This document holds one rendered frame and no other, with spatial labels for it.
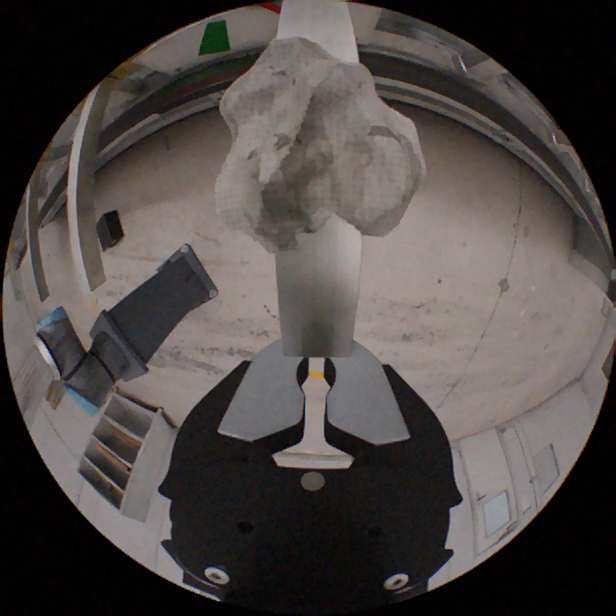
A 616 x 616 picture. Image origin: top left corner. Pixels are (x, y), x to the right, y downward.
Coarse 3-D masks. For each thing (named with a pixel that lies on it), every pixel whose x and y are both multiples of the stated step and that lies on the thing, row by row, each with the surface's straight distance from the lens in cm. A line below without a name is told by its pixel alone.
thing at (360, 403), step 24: (336, 360) 10; (360, 360) 10; (336, 384) 9; (360, 384) 9; (384, 384) 9; (336, 408) 8; (360, 408) 8; (384, 408) 8; (336, 432) 8; (360, 432) 7; (384, 432) 8; (408, 432) 8
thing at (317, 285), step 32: (288, 0) 14; (320, 0) 14; (288, 32) 11; (320, 32) 11; (352, 32) 11; (352, 224) 7; (288, 256) 8; (320, 256) 7; (352, 256) 8; (288, 288) 8; (320, 288) 8; (352, 288) 8; (288, 320) 9; (320, 320) 9; (352, 320) 9; (288, 352) 10; (320, 352) 10
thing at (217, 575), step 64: (256, 448) 7; (192, 512) 6; (256, 512) 6; (320, 512) 6; (384, 512) 6; (448, 512) 7; (192, 576) 7; (256, 576) 6; (320, 576) 6; (384, 576) 6
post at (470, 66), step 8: (464, 56) 38; (472, 56) 37; (480, 56) 35; (488, 56) 34; (464, 64) 38; (472, 64) 36; (480, 64) 35; (488, 64) 35; (496, 64) 35; (472, 72) 37; (480, 72) 37; (488, 72) 37; (496, 72) 36; (504, 72) 36
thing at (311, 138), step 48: (288, 48) 8; (240, 96) 7; (288, 96) 8; (336, 96) 6; (240, 144) 7; (288, 144) 6; (336, 144) 6; (384, 144) 6; (240, 192) 7; (288, 192) 6; (336, 192) 7; (384, 192) 6; (288, 240) 7
